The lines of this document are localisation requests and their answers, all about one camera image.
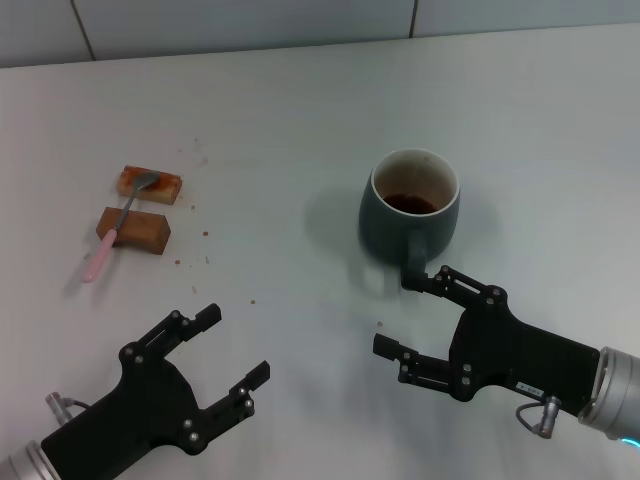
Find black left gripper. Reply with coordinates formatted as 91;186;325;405
39;302;272;480

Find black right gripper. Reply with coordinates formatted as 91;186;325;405
372;265;601;417

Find grey ceramic cup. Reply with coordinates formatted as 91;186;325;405
357;147;462;292

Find pink handled metal spoon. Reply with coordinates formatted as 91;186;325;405
82;170;161;285

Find dark brown wooden arch block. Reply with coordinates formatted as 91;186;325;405
95;206;172;257

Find light stained wooden block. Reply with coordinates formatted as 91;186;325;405
116;165;184;207

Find right wrist connector cable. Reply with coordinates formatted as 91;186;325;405
516;395;561;437

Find wrist connector cable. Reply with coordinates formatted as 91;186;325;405
45;393;90;412
516;395;561;437

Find left wrist connector cable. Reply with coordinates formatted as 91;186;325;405
45;393;90;412

